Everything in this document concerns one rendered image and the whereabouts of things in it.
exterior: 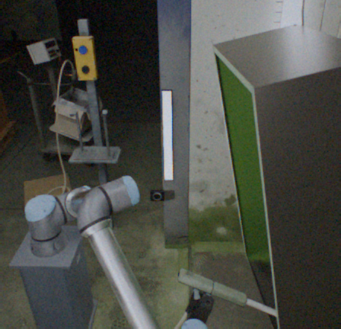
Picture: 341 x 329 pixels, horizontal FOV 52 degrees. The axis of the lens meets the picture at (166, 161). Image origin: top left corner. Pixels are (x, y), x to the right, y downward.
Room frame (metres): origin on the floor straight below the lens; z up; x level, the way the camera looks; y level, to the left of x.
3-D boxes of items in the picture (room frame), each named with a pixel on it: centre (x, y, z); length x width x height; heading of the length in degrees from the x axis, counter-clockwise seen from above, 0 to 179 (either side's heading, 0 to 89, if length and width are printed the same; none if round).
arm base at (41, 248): (1.40, 0.63, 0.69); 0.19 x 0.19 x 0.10
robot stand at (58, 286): (1.40, 0.63, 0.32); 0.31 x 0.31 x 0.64; 87
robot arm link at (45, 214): (1.40, 0.63, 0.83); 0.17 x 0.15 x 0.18; 127
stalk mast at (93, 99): (2.28, 0.49, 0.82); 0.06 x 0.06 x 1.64; 87
